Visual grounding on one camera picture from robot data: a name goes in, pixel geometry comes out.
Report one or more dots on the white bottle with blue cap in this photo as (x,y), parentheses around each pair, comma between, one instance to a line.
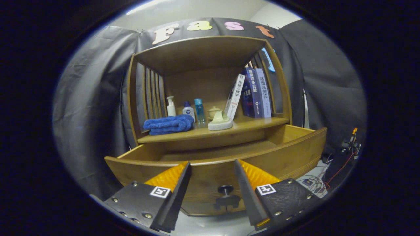
(188,111)

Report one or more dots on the pale green scrub brush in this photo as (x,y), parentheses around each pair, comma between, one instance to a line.
(220,123)

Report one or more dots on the white pump bottle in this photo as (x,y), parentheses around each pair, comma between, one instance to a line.
(171,109)

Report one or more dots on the wooden countertop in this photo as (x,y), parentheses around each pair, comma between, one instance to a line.
(249,123)

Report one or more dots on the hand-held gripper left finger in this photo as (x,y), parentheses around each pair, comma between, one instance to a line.
(178,196)

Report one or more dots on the black round drawer knob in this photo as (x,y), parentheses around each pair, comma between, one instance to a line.
(226,200)

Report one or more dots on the clear blue bottle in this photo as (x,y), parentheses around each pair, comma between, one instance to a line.
(199,111)

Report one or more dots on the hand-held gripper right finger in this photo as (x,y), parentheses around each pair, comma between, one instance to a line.
(247,196)

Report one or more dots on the blue folded towel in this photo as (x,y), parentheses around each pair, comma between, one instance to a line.
(169,124)

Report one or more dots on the cream lidded teacup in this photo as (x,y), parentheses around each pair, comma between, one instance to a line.
(214,110)

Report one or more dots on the pale lavender book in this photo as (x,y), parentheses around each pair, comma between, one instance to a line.
(264,95)

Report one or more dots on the wooden cabinet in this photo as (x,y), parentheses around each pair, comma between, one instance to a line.
(203,52)

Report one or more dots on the dark blue book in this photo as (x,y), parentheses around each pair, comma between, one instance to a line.
(252,95)

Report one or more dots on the white book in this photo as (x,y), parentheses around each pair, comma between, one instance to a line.
(236,95)

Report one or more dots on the black device with orange tip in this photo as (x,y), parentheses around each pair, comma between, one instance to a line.
(352,142)

